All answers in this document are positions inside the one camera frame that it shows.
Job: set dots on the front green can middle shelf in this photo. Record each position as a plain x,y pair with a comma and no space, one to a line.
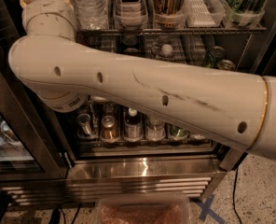
226,65

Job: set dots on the silver can bottom shelf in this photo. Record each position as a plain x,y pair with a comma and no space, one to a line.
83,120

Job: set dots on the pepsi can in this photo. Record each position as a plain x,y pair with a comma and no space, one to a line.
130,40
132,52

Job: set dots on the back green can middle shelf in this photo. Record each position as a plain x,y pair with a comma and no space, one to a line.
213,56

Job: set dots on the clear plastic bin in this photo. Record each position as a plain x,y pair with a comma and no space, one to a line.
143,208

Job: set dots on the dark drink bottle bottom shelf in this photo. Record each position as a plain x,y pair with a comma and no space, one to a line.
133,125

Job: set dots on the back pepsi can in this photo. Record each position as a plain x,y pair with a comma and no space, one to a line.
130,40

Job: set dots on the stainless steel fridge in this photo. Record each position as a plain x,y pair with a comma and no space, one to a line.
195,166

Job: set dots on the water bottle middle shelf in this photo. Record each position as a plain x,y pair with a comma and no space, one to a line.
165,54

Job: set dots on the tea bottle top shelf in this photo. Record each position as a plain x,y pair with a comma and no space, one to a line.
130,14

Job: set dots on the blue tape cross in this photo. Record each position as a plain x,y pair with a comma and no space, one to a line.
207,211

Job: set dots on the middle pepsi can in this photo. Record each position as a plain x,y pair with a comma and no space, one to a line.
132,52

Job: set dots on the water bottle bottom shelf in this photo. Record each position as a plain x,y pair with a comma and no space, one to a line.
155,129

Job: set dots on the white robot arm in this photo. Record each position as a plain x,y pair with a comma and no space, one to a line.
235,109

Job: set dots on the gold can bottom shelf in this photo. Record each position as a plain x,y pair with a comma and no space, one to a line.
109,128

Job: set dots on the clear water bottle top shelf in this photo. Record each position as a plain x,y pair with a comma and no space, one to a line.
91,14

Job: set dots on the brown striped can top shelf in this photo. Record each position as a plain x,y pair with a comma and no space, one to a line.
168,13

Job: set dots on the left green can bottom shelf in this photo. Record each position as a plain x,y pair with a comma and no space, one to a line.
176,132

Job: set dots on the glass fridge door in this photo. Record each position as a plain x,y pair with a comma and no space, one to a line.
35,156

